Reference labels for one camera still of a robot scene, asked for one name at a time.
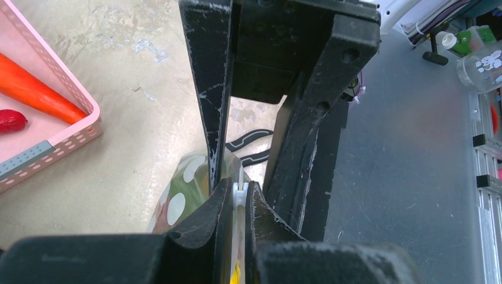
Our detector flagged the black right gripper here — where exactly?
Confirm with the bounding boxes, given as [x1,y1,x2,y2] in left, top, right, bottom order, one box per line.
[179,1,380,233]

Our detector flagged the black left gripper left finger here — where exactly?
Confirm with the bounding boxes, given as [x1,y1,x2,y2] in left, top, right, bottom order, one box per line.
[1,179,233,283]

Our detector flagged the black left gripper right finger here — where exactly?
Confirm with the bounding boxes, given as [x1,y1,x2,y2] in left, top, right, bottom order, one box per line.
[244,182,420,283]

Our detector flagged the clear dotted zip top bag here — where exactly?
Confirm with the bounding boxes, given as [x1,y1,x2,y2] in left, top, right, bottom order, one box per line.
[147,151,245,283]

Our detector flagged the pink perforated plastic basket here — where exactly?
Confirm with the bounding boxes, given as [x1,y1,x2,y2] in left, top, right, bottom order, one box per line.
[1,1,103,192]

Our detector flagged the red chili pepper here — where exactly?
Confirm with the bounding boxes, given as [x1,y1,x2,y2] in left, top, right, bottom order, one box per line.
[1,109,28,135]

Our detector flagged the clear plastic bottle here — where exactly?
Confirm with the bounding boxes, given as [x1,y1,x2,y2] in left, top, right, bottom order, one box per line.
[456,47,501,93]

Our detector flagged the orange carrot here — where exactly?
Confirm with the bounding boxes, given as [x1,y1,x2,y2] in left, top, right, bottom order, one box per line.
[1,54,87,124]

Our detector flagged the black handled pliers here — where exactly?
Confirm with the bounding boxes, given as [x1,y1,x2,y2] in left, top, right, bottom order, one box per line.
[225,128,274,169]

